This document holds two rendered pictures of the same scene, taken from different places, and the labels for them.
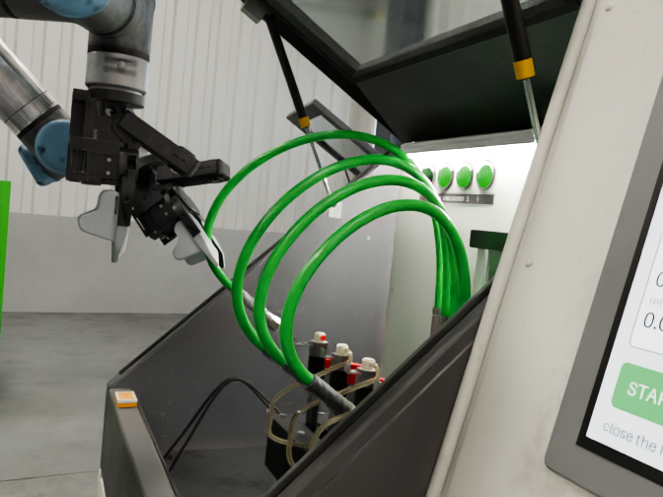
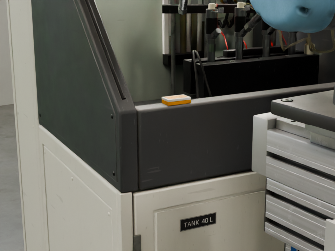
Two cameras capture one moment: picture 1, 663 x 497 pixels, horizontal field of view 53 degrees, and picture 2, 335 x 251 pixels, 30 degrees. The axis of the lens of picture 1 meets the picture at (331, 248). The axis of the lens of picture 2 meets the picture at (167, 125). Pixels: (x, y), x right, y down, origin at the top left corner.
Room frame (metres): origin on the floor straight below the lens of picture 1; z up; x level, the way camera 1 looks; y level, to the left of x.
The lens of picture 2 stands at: (1.15, 1.49, 1.23)
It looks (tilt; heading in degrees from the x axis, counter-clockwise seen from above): 15 degrees down; 267
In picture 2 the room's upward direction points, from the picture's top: straight up
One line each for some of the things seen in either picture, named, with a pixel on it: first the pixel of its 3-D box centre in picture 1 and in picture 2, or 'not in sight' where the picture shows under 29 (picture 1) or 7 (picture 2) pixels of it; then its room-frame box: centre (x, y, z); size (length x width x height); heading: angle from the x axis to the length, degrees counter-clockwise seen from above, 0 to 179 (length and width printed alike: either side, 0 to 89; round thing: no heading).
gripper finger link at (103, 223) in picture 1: (104, 226); not in sight; (0.82, 0.29, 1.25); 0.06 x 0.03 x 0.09; 114
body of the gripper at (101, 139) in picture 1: (106, 141); not in sight; (0.84, 0.30, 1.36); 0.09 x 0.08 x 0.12; 114
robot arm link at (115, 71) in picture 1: (117, 77); not in sight; (0.84, 0.29, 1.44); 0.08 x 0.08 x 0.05
